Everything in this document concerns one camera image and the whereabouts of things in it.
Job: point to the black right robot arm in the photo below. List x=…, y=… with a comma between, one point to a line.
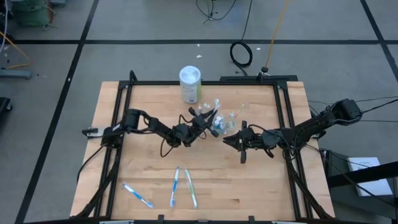
x=311, y=126

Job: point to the white green wipes canister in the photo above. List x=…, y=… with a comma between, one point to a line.
x=190, y=90

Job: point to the black side stand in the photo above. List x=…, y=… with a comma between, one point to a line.
x=367, y=175

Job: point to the grey floor stand base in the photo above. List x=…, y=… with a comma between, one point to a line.
x=15, y=74

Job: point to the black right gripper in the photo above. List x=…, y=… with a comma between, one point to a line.
x=250, y=140

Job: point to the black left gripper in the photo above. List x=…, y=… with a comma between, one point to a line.
x=200, y=126

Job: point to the blue white toothbrush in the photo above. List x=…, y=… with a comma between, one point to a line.
x=174, y=186
x=136, y=195

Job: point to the clear acrylic organizer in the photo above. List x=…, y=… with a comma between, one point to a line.
x=231, y=123

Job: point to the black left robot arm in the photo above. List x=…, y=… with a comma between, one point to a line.
x=149, y=124

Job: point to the black metal table frame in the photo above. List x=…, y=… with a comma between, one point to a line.
x=236, y=82

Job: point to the green bag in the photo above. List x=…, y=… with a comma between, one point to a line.
x=31, y=14

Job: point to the green white toothbrush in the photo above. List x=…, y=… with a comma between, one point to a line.
x=190, y=188
x=216, y=103

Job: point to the white paper booklet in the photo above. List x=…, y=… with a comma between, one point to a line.
x=373, y=186

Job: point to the black floor object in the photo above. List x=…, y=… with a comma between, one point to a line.
x=3, y=107

